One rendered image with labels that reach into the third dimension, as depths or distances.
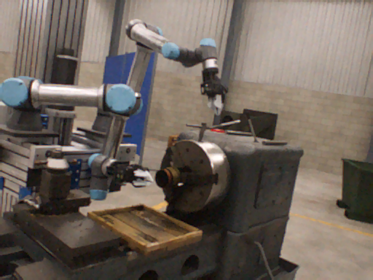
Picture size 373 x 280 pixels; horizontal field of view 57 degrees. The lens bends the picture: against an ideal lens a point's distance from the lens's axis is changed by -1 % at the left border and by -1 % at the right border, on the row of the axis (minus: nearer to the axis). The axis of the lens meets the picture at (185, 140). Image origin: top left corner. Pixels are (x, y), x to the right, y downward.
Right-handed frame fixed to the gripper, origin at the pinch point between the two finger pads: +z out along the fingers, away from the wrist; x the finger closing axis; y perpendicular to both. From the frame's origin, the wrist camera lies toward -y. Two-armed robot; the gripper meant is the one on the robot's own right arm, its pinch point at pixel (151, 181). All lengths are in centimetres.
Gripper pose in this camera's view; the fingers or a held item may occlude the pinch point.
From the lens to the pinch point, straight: 132.4
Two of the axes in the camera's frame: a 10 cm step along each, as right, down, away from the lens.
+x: 1.4, -9.8, -1.1
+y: -6.6, -0.1, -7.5
